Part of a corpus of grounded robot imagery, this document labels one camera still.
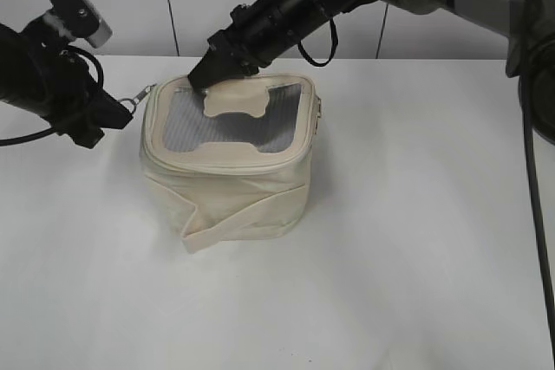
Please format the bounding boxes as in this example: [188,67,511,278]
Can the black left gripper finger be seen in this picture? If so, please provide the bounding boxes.
[95,94,133,130]

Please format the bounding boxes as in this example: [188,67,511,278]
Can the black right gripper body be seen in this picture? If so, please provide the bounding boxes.
[206,0,330,75]

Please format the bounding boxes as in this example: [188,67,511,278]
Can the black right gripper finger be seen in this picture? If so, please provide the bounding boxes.
[187,49,237,92]

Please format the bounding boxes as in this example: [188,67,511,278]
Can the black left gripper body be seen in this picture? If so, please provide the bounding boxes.
[44,45,113,149]

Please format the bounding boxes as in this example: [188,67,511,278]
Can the silver zipper pull ring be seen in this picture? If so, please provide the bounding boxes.
[118,83,158,108]

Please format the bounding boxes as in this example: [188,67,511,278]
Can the cream fabric zipper bag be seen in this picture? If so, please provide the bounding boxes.
[140,74,321,253]

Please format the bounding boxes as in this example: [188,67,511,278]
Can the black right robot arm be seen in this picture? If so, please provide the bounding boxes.
[188,0,554,140]

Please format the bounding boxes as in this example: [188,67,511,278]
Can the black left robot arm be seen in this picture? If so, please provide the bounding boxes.
[1,22,134,149]

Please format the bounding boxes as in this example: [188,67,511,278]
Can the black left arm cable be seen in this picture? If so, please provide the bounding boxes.
[0,125,57,147]

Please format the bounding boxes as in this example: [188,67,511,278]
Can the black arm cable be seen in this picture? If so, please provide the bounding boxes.
[518,75,555,358]
[0,125,57,147]

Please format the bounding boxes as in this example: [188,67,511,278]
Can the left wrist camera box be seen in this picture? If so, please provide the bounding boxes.
[49,0,113,49]

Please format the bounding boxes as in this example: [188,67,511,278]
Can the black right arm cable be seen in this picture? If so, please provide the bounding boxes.
[518,75,555,358]

